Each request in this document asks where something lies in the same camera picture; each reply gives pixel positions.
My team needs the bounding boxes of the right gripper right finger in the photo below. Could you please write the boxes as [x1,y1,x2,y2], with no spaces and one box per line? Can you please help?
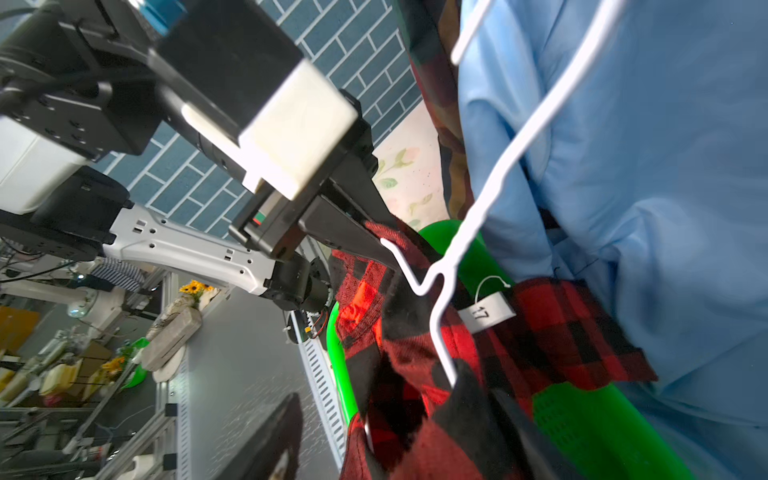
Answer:
[491,389,576,480]

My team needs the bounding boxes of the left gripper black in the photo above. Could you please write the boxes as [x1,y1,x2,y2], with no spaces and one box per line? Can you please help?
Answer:
[229,116,421,269]

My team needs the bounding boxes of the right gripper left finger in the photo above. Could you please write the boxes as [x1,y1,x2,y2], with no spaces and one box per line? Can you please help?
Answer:
[215,393,303,480]

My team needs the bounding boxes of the red black plaid shirt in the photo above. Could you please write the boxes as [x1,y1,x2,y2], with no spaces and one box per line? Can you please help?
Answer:
[328,219,659,480]

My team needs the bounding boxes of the white wire hanger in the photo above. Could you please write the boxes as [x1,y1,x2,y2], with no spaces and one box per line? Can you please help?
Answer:
[450,0,494,66]
[380,0,627,386]

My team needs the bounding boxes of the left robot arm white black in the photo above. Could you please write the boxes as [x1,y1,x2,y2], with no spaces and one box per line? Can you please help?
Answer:
[1,1,400,312]

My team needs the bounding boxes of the green plastic basket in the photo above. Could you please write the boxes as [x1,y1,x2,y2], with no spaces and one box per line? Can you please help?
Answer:
[323,219,697,480]

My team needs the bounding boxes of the white number tag 17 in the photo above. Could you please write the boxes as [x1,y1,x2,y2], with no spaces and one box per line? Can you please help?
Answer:
[459,275,517,334]

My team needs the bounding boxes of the dark multicolour plaid shirt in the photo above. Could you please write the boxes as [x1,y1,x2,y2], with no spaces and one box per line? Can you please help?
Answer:
[392,0,474,220]

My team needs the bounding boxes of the light blue shirt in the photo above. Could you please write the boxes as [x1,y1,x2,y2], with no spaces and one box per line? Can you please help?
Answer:
[482,1,767,479]

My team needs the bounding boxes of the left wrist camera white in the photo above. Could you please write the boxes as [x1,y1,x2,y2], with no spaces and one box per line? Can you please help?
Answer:
[148,1,359,200]

